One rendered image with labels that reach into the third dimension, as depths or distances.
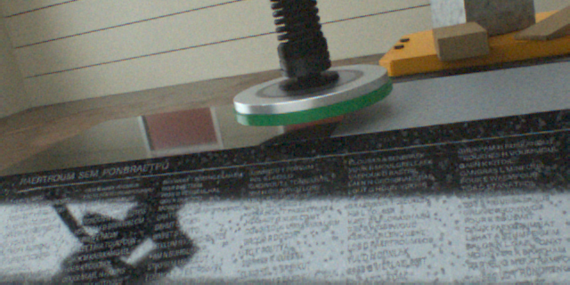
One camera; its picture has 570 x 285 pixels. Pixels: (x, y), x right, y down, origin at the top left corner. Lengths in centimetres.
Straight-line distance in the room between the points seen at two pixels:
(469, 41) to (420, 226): 64
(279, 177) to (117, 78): 796
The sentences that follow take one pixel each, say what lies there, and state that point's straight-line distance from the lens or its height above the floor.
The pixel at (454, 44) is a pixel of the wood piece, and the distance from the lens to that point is 118.
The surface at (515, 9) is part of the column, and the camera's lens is 147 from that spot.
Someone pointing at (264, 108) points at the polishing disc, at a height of 86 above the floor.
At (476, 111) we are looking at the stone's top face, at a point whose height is 80.
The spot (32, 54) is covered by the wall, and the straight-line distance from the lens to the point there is 952.
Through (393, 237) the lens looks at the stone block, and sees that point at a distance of 61.
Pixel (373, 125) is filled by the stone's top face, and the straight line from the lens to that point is 69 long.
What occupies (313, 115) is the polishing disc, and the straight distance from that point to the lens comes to 63.
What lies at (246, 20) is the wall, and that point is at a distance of 739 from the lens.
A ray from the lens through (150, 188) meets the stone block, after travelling 75.
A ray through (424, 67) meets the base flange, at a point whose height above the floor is 75.
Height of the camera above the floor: 99
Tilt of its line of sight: 14 degrees down
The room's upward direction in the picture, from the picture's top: 12 degrees counter-clockwise
